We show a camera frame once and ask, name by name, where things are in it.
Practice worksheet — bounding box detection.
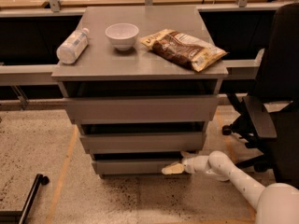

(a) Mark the clear plastic bottle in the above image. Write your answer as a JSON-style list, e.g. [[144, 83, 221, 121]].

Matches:
[[56, 28, 90, 64]]

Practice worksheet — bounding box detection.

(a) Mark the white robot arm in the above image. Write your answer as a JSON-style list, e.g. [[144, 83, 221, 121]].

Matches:
[[162, 151, 299, 224]]

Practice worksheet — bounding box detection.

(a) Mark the brown yellow snack bag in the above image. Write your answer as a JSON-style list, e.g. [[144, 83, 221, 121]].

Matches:
[[140, 29, 227, 72]]

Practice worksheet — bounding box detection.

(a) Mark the black office chair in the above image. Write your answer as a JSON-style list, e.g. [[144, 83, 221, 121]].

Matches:
[[222, 3, 299, 188]]

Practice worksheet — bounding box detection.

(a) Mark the grey drawer cabinet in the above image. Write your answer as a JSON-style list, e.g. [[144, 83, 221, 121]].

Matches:
[[50, 5, 229, 179]]

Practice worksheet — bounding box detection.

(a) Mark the grey bottom drawer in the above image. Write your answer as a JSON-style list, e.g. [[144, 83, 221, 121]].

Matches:
[[92, 159, 182, 175]]

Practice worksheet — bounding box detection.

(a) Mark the grey top drawer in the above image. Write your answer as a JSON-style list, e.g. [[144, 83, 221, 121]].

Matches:
[[66, 95, 218, 124]]

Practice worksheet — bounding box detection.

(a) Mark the grey metal rail frame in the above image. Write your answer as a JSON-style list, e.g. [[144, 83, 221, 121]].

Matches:
[[0, 0, 297, 105]]

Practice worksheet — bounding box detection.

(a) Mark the grey drawer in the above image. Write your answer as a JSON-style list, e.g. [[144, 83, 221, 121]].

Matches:
[[80, 132, 206, 153], [92, 159, 182, 175], [66, 95, 218, 124]]

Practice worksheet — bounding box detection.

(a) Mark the grey middle drawer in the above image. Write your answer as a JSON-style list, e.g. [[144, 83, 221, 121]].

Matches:
[[80, 132, 206, 153]]

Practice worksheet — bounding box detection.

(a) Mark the white bowl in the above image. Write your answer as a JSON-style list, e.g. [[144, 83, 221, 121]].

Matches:
[[106, 23, 139, 50]]

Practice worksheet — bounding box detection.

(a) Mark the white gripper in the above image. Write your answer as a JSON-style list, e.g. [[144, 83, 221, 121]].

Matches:
[[162, 151, 196, 175]]

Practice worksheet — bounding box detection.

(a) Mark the black metal stand leg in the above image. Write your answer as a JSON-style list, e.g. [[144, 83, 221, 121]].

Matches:
[[0, 174, 50, 224]]

